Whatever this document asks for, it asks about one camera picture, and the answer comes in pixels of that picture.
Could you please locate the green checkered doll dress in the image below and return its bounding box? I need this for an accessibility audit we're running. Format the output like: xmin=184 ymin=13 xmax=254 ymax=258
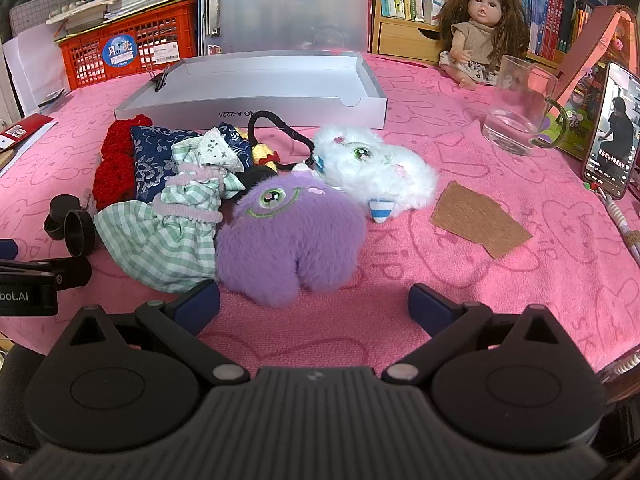
xmin=94 ymin=130 xmax=246 ymax=293

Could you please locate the red plastic crate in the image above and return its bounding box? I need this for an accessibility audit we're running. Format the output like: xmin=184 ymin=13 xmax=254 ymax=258
xmin=59 ymin=0 xmax=198 ymax=90

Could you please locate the wooden drawer organizer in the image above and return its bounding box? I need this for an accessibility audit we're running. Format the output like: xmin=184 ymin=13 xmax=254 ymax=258
xmin=372 ymin=12 xmax=566 ymax=70

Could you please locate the red envelope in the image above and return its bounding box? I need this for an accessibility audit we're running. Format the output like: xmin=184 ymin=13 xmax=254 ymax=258
xmin=0 ymin=114 xmax=55 ymax=151

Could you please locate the brown-haired doll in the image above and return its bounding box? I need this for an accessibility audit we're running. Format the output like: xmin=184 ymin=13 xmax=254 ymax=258
xmin=439 ymin=0 xmax=531 ymax=90

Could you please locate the row of blue books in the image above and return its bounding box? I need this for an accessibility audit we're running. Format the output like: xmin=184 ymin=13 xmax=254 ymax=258
xmin=502 ymin=0 xmax=601 ymax=58

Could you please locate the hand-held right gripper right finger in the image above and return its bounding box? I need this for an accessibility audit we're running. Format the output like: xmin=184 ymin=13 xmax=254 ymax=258
xmin=382 ymin=284 xmax=568 ymax=385

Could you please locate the black elastic hair band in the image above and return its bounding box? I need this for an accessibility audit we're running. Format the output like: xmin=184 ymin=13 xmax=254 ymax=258
xmin=247 ymin=110 xmax=321 ymax=173

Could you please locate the grey grid cutting mat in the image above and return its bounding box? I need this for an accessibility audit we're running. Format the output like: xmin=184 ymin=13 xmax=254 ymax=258
xmin=7 ymin=0 xmax=63 ymax=43

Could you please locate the blue floral cloth pouch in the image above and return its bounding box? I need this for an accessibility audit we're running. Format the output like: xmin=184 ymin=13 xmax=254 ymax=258
xmin=131 ymin=125 xmax=253 ymax=201

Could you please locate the white striped cable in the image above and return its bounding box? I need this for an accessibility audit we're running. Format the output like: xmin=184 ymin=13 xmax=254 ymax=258
xmin=602 ymin=190 xmax=640 ymax=261

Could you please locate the translucent plastic clipboard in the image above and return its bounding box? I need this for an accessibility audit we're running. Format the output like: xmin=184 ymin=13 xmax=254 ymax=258
xmin=199 ymin=0 xmax=373 ymax=56

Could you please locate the red crochet piece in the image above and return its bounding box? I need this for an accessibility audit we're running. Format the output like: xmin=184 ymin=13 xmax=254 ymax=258
xmin=92 ymin=115 xmax=153 ymax=211

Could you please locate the smartphone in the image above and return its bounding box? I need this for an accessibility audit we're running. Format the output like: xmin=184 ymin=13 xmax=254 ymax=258
xmin=582 ymin=61 xmax=640 ymax=201

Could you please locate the silver cardboard box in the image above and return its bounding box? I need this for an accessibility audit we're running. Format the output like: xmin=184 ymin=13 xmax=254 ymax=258
xmin=114 ymin=51 xmax=388 ymax=131

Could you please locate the white paper sheet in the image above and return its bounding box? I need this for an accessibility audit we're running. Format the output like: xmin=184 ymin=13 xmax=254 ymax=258
xmin=2 ymin=25 xmax=71 ymax=111

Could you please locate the purple plush toy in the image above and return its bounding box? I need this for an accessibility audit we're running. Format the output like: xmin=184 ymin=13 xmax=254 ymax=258
xmin=216 ymin=170 xmax=368 ymax=308

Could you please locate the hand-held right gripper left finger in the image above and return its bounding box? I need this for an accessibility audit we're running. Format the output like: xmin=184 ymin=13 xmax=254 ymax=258
xmin=70 ymin=280 xmax=251 ymax=386

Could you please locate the pink printed towel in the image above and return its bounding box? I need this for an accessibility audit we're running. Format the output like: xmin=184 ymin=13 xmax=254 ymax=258
xmin=0 ymin=52 xmax=640 ymax=391

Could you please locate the glass mug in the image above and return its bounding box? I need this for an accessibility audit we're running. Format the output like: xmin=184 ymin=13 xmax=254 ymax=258
xmin=482 ymin=55 xmax=569 ymax=157

